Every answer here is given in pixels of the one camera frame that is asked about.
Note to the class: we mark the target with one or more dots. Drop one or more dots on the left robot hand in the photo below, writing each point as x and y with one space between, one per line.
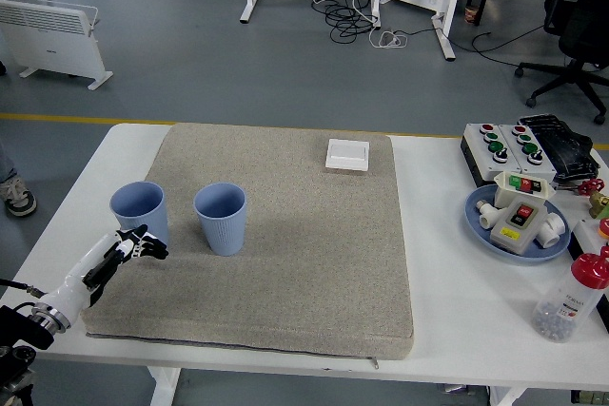
76 282

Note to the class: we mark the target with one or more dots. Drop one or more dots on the blue ribbed plastic cup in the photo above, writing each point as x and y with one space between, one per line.
223 235
138 201

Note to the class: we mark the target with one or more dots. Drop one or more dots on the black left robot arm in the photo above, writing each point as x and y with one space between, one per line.
19 325

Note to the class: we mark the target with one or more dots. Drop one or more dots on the person's shoe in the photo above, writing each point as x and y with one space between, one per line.
19 201

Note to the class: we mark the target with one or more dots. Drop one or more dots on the white table leg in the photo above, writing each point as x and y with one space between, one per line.
506 397
164 387

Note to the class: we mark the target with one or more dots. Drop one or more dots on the person's leg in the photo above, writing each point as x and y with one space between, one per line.
5 163

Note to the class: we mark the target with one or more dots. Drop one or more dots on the grey-brown cushion mat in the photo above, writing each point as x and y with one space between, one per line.
285 258

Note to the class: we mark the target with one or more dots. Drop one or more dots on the white panel heater with grille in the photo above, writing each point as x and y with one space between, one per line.
52 49

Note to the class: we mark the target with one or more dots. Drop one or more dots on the blue round plate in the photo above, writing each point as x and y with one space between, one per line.
476 235

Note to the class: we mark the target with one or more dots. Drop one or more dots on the white pipe fitting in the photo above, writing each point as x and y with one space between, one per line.
487 218
552 232

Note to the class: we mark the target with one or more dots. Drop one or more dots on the white four-button control box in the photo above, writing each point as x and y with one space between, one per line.
480 156
516 151

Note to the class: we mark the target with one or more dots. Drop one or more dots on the small can on floor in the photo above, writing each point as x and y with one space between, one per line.
471 14

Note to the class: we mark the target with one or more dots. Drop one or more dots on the clear bottle with red cap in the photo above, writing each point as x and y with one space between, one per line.
566 306

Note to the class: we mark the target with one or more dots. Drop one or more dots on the black foot pedal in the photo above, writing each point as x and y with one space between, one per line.
566 144

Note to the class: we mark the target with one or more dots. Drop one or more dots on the box with red stop button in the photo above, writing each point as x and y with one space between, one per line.
590 239

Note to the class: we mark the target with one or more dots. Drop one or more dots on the olive box under table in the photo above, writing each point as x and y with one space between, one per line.
590 399

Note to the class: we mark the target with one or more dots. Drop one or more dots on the brass valve with red handwheel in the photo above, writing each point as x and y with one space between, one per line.
597 201

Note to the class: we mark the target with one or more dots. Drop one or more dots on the black office chair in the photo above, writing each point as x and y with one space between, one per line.
583 40

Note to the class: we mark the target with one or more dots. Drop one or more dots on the white wall switch panel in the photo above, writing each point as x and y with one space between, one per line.
347 155

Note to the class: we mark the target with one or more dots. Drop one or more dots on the grey red-black button switch box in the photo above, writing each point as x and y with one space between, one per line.
511 230

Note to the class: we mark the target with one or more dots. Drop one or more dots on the white green-red button switch box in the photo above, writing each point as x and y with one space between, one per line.
506 192

